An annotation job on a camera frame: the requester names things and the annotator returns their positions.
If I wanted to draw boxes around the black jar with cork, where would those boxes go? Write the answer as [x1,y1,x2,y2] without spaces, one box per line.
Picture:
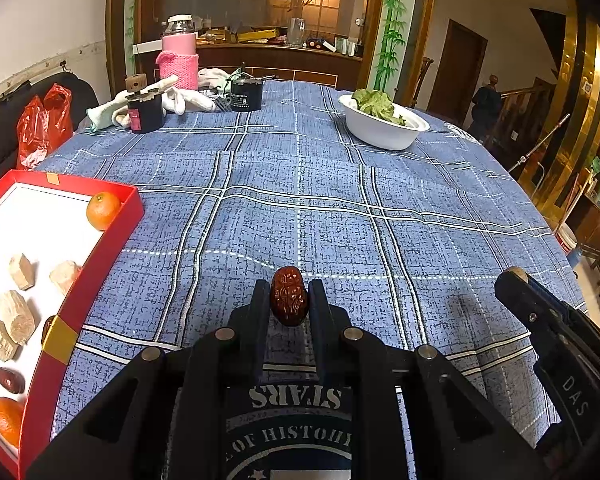
[125,74,164,134]

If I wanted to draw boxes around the wooden sideboard counter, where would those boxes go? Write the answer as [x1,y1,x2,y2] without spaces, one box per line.
[132,28,370,90]

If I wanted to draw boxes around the red plastic bag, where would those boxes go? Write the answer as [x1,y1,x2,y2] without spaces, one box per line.
[16,84,73,170]

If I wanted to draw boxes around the small orange tangerine left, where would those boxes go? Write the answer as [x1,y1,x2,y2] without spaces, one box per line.
[0,396,23,448]

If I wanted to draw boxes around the sugarcane piece in box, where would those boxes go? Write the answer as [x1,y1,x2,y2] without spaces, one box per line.
[50,261,81,296]

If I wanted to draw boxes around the red shallow gift box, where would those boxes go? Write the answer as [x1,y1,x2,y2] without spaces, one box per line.
[0,170,144,479]

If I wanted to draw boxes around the small beige sugarcane chunk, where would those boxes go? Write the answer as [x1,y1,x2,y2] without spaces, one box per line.
[0,321,19,362]

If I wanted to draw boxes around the pale sugarcane chunk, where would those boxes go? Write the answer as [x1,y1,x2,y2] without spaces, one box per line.
[8,254,35,290]

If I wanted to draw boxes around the mint green cloth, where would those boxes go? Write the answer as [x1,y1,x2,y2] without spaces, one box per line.
[86,101,131,132]

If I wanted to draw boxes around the brown longan fruit right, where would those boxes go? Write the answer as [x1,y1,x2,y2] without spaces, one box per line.
[508,266,528,282]

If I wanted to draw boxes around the small orange tangerine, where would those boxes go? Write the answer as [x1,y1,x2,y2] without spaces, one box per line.
[0,396,23,448]
[86,192,121,232]

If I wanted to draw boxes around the blue plaid tablecloth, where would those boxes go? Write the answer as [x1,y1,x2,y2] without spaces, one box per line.
[29,79,589,480]

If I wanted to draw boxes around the black square box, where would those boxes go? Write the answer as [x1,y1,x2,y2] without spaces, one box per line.
[230,79,263,112]

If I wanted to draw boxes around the red jujube date pair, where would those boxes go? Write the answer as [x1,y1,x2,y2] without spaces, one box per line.
[0,366,26,394]

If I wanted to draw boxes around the white bowl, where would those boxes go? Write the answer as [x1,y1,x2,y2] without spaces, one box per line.
[338,93,430,152]

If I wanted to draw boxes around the large beige sugarcane chunk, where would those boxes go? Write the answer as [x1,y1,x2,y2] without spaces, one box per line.
[0,290,36,344]

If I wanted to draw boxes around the black sofa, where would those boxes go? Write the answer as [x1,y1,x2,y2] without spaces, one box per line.
[0,71,100,191]

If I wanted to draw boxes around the white cloth glove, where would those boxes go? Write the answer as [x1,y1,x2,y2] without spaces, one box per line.
[161,87,218,116]

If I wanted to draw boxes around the green lettuce leaves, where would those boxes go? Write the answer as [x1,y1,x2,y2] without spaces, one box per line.
[352,89,406,126]

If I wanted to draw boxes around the pink sleeved water bottle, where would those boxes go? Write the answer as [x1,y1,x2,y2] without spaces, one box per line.
[156,14,199,90]

